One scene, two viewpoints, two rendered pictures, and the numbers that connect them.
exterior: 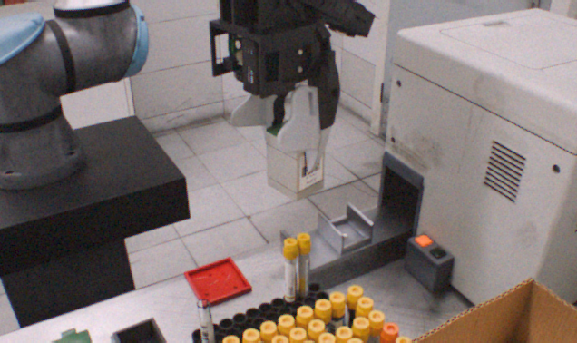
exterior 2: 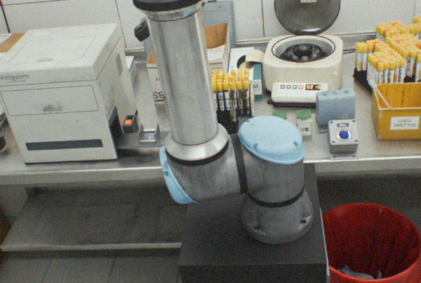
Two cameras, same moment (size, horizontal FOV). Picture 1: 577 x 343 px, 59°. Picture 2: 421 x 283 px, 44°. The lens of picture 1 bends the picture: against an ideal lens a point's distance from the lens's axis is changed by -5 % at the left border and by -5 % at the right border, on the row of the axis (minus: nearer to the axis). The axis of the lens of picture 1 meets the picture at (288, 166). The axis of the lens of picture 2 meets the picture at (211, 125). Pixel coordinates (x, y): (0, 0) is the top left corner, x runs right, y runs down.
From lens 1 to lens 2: 1.65 m
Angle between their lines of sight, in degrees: 106
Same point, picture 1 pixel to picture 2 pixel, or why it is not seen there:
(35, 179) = not seen: hidden behind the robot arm
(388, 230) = (129, 135)
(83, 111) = not seen: outside the picture
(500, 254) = (128, 89)
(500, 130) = (114, 53)
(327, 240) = (158, 138)
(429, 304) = (145, 126)
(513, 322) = (153, 77)
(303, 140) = not seen: hidden behind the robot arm
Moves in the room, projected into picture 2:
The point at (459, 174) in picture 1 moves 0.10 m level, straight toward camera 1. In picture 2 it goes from (117, 84) to (148, 72)
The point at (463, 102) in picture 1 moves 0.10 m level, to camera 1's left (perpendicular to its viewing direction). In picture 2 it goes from (109, 59) to (136, 65)
